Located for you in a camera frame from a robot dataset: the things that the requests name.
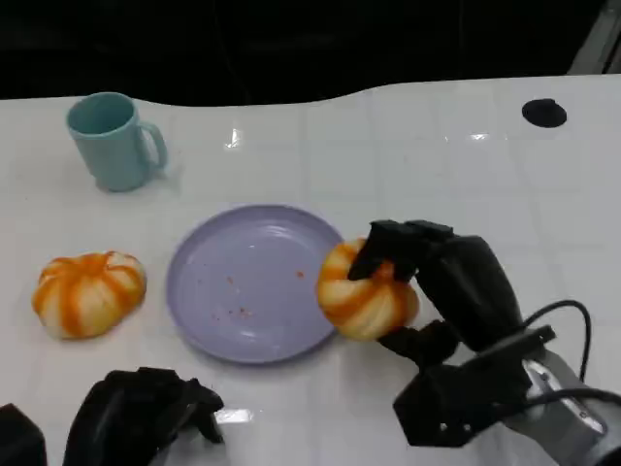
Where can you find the lilac plate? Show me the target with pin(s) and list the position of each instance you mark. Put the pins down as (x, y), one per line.
(252, 284)

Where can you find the grey table leg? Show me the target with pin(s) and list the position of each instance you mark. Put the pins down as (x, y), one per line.
(599, 46)

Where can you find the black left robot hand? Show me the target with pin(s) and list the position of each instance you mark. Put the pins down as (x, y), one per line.
(131, 417)

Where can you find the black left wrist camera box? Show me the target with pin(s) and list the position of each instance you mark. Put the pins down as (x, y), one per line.
(20, 437)

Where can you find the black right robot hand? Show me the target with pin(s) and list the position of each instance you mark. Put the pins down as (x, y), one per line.
(456, 286)

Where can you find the pale green mug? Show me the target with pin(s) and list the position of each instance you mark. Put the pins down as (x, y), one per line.
(114, 141)

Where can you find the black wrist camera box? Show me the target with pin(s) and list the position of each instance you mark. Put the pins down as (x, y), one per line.
(20, 437)
(456, 403)

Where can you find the orange and white toy bread roll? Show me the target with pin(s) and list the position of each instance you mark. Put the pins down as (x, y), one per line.
(364, 301)
(89, 293)

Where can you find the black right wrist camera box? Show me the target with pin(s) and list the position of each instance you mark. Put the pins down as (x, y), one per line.
(456, 403)

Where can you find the black round table grommet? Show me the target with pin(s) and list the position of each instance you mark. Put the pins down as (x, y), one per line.
(544, 112)

